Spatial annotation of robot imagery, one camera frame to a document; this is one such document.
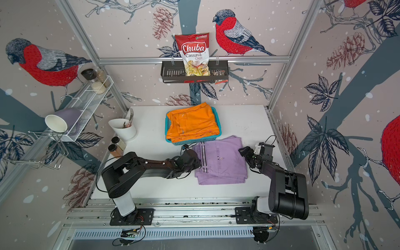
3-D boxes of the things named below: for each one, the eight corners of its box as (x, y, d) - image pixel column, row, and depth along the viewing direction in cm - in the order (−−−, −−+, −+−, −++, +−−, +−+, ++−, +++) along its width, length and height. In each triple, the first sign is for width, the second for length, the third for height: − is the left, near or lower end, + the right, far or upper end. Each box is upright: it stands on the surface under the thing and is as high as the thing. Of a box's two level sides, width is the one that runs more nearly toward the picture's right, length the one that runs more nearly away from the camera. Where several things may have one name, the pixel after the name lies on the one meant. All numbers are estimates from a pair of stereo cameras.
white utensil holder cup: (118, 134, 107) (108, 121, 96) (130, 126, 112) (121, 113, 101) (127, 145, 102) (118, 132, 91) (140, 136, 106) (132, 123, 95)
